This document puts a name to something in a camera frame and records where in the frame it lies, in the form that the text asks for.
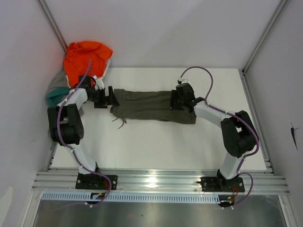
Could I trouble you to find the orange shorts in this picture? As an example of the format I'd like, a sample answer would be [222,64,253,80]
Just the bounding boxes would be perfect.
[63,41,113,87]

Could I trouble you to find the black mounting plate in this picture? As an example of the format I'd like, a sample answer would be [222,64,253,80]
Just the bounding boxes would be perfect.
[75,174,109,190]
[196,176,245,192]

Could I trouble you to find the teal shorts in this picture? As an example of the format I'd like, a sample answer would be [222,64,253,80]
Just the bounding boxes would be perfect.
[46,87,70,106]

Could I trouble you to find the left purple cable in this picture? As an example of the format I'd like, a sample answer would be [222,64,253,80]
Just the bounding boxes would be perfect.
[51,59,112,209]

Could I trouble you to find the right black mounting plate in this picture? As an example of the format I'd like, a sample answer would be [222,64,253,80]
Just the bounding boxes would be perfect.
[196,176,245,192]

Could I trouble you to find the left aluminium corner post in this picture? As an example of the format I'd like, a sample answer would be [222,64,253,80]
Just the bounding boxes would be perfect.
[36,0,68,52]

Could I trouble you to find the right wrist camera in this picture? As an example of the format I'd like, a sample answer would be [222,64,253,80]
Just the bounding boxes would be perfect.
[177,77,189,85]

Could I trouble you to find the grey shorts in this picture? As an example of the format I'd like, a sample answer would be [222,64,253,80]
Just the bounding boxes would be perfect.
[47,70,69,93]

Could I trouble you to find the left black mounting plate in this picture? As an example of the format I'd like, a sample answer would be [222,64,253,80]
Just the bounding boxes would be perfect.
[75,174,109,190]

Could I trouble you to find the olive green shorts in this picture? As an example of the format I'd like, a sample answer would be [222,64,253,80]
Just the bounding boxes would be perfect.
[110,89,196,124]

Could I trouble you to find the white plastic basket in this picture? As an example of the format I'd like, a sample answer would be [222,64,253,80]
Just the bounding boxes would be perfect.
[93,58,111,81]

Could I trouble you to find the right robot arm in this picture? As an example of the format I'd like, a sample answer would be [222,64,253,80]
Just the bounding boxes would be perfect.
[170,82,259,191]

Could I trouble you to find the aluminium corner post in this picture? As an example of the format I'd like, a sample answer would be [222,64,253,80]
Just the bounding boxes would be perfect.
[36,0,68,52]
[241,0,290,75]

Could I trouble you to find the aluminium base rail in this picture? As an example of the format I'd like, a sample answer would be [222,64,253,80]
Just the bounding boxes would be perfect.
[32,168,290,195]

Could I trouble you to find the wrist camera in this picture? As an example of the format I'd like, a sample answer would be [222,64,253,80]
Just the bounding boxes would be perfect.
[92,75,105,89]
[177,77,189,85]

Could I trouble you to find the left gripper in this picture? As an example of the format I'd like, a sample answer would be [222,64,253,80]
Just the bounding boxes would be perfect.
[87,87,119,109]

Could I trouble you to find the right aluminium corner post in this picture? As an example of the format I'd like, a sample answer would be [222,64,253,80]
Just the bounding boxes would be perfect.
[241,0,290,75]

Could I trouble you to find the slotted cable duct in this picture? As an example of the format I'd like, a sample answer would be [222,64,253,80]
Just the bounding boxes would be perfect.
[41,192,220,204]

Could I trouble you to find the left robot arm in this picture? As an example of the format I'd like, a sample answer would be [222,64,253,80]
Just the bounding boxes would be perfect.
[47,76,119,189]

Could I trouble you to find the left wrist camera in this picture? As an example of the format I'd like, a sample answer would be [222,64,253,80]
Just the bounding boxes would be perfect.
[92,75,105,89]

